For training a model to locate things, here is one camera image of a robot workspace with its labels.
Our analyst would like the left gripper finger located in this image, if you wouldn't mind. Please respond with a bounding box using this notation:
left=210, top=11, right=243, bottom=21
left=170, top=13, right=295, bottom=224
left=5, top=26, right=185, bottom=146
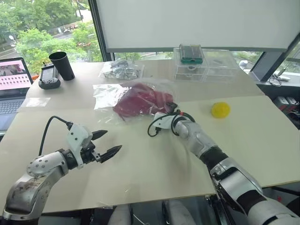
left=100, top=145, right=123, bottom=164
left=91, top=129, right=109, bottom=142

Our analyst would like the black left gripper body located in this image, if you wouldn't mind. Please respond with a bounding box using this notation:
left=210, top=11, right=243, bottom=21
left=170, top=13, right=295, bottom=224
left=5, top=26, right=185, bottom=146
left=80, top=140, right=104, bottom=165

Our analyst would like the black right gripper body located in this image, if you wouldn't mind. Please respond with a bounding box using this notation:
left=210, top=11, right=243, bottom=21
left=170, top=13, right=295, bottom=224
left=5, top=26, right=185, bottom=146
left=165, top=101, right=179, bottom=116

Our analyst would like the large clear plastic bag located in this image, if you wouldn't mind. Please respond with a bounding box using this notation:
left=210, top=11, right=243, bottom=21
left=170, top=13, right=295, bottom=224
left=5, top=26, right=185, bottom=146
left=92, top=78, right=181, bottom=123

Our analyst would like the clear bag of metal parts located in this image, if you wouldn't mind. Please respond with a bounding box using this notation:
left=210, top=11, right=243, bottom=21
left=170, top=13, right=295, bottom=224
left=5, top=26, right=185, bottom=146
left=97, top=60, right=145, bottom=81

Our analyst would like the small empty clear bag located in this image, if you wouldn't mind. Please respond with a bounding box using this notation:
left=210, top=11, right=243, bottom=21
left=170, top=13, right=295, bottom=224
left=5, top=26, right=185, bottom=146
left=25, top=97, right=52, bottom=108

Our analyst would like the yellow ball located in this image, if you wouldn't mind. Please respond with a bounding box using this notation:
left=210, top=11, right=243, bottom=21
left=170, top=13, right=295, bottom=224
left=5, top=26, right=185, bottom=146
left=210, top=101, right=232, bottom=120

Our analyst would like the green screwdriver bit case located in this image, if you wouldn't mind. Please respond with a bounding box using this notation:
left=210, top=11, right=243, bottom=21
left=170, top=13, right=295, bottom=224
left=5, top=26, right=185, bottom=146
left=179, top=43, right=204, bottom=65

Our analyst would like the clear acrylic drawer box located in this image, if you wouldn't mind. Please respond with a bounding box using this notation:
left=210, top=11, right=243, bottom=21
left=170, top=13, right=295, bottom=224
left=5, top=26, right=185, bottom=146
left=172, top=47, right=238, bottom=83

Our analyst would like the grey rounded shape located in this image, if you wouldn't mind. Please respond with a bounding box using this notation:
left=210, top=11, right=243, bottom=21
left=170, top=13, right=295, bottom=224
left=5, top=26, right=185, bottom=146
left=163, top=200, right=195, bottom=225
left=109, top=203, right=135, bottom=225

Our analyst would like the black handheld remote controller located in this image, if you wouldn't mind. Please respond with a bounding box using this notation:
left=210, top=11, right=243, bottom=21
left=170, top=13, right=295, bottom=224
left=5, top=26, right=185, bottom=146
left=38, top=61, right=62, bottom=90

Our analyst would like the black tapered cup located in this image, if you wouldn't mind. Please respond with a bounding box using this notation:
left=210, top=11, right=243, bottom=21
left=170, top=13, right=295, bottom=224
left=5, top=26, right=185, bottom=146
left=48, top=51, right=75, bottom=82

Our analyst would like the white board panel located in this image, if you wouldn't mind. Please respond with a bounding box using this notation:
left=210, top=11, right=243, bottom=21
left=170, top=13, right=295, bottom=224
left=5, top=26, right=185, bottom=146
left=96, top=0, right=300, bottom=53

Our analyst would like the open laptop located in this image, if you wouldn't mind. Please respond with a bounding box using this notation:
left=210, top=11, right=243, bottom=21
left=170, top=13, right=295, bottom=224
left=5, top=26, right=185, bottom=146
left=0, top=57, right=34, bottom=131

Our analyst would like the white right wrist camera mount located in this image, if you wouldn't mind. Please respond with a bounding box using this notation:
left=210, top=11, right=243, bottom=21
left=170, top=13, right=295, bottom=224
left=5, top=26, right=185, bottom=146
left=153, top=112, right=175, bottom=130

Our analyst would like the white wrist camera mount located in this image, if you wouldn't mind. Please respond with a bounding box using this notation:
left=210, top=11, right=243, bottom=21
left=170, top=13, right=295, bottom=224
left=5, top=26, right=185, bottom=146
left=153, top=112, right=175, bottom=130
left=67, top=122, right=93, bottom=169

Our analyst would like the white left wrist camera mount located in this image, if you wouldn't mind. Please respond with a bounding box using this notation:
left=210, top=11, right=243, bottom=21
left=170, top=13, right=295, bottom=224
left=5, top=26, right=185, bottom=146
left=67, top=122, right=93, bottom=169

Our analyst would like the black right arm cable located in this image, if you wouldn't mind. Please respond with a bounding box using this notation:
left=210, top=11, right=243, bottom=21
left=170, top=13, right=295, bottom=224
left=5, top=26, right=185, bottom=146
left=147, top=110, right=196, bottom=138

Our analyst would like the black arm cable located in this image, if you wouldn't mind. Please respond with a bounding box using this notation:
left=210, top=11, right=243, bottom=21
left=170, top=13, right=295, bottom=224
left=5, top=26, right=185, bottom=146
left=38, top=115, right=74, bottom=157
left=147, top=110, right=196, bottom=138

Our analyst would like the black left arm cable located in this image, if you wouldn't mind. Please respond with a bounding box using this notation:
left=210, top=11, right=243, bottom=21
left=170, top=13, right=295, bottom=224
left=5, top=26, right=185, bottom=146
left=38, top=115, right=74, bottom=157

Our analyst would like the dark slanted window frame post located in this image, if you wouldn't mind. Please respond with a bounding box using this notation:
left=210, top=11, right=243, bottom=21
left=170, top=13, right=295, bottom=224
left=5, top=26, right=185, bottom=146
left=248, top=30, right=300, bottom=83

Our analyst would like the white cable bundle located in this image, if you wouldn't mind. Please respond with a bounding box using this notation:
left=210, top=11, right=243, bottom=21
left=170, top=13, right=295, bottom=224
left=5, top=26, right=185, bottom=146
left=268, top=72, right=292, bottom=88

